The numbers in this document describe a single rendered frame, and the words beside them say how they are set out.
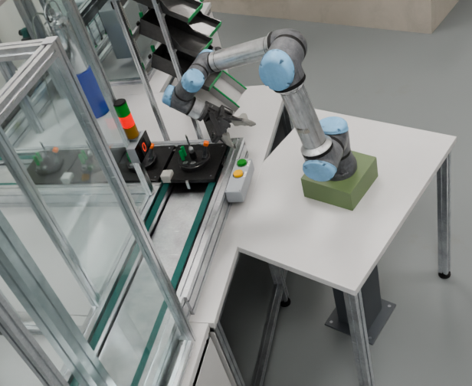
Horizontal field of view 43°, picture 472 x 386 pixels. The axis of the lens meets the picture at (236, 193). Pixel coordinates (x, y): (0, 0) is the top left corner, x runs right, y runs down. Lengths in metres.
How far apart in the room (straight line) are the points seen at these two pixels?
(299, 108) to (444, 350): 1.45
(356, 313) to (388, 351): 0.77
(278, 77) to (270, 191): 0.72
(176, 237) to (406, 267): 1.39
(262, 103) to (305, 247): 1.03
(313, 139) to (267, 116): 0.89
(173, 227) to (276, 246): 0.43
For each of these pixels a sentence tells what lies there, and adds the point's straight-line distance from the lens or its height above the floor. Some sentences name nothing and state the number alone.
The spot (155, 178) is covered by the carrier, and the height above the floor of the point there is 0.97.
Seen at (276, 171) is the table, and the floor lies 0.86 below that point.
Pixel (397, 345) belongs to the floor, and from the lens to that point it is 3.01.
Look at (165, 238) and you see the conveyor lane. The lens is 2.39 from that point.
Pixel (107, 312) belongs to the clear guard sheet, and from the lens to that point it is 1.59.
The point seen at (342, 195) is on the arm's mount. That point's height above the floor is 0.93.
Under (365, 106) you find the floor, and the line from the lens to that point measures 4.44.
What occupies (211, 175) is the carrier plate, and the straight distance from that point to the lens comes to 2.51.
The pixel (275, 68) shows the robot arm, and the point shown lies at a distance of 1.92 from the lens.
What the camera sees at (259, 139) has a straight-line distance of 2.82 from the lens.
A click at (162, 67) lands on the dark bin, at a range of 2.67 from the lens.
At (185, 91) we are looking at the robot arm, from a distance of 2.19.
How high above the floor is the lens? 2.49
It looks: 40 degrees down
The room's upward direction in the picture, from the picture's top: 17 degrees counter-clockwise
